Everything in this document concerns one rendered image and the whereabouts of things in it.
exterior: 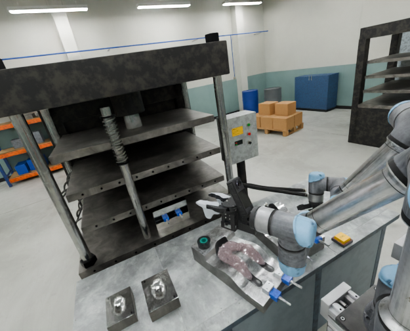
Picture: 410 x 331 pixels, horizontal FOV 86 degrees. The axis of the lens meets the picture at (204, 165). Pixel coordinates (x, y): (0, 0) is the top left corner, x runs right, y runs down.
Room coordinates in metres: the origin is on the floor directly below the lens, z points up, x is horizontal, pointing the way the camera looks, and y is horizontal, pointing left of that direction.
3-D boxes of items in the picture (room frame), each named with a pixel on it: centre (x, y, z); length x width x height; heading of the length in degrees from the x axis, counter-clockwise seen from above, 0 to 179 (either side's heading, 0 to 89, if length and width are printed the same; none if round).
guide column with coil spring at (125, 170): (1.35, 0.52, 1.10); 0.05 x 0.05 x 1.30
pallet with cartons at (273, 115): (5.91, -2.11, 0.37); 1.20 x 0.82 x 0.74; 35
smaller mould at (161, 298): (0.82, 0.34, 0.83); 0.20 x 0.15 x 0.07; 22
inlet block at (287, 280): (0.75, -0.31, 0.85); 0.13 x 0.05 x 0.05; 39
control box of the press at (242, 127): (1.86, -0.33, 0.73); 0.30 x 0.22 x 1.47; 112
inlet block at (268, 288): (0.68, -0.23, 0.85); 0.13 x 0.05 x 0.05; 39
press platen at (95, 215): (1.78, 0.50, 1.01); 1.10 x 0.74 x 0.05; 112
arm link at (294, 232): (0.47, -0.21, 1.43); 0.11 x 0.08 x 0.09; 49
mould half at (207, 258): (0.92, -0.09, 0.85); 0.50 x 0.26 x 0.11; 39
